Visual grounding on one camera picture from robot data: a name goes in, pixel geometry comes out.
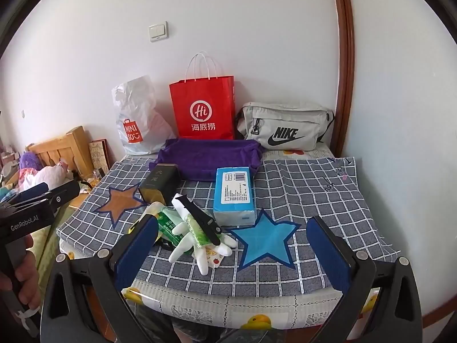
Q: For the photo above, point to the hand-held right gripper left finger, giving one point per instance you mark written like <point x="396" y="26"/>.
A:
<point x="137" y="253"/>

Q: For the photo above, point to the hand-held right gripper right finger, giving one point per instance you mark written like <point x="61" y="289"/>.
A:
<point x="328" y="257"/>

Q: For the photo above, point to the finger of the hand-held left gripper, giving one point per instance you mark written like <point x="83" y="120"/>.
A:
<point x="62" y="194"/>
<point x="34" y="190"/>

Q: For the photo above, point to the green wipe packet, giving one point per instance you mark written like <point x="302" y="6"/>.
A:
<point x="166" y="227"/>

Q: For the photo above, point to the small light green packet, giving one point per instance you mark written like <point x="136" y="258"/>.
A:
<point x="198" y="234"/>

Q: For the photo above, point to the white glove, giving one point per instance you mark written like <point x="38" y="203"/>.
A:
<point x="205" y="253"/>

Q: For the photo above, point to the fruit print packet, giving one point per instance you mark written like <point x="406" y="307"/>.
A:
<point x="214" y="257"/>

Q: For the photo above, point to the purple fabric storage basket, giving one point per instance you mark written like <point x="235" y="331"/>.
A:
<point x="210" y="159"/>

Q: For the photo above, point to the person's left hand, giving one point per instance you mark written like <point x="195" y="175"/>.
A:
<point x="30" y="275"/>

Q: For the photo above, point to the white patterned blanket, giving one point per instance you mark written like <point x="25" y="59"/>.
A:
<point x="39" y="177"/>

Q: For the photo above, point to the wooden nightstand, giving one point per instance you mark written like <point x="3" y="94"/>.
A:
<point x="79" y="204"/>

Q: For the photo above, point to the purple plush toy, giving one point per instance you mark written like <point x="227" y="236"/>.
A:
<point x="30" y="160"/>

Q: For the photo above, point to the wooden headboard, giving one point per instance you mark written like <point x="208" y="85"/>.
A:
<point x="60" y="150"/>

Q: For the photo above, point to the doodle cover notebook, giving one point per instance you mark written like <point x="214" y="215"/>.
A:
<point x="98" y="155"/>

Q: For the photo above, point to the brown star sticker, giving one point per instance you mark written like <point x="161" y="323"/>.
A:
<point x="123" y="202"/>

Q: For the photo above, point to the grey checked cloth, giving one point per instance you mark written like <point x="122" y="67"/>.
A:
<point x="303" y="203"/>

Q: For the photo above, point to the blue star sticker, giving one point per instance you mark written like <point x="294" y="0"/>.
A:
<point x="266" y="239"/>

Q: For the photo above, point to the dark tea tin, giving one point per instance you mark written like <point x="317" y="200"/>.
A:
<point x="159" y="184"/>

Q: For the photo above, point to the duck print bed sheet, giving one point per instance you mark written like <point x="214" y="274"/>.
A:
<point x="200" y="303"/>

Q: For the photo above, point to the white plastic shopping bag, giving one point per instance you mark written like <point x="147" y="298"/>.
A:
<point x="139" y="114"/>

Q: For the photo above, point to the blue tissue pack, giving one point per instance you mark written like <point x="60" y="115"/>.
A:
<point x="234" y="193"/>

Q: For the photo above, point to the grey waist bag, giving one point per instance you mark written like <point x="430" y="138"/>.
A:
<point x="285" y="128"/>

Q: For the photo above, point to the red paper bag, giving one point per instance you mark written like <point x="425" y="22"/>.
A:
<point x="205" y="110"/>

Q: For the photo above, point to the white light switch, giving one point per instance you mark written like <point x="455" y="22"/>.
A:
<point x="158" y="31"/>

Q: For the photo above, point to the brown wooden door frame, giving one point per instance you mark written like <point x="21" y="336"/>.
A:
<point x="342" y="60"/>

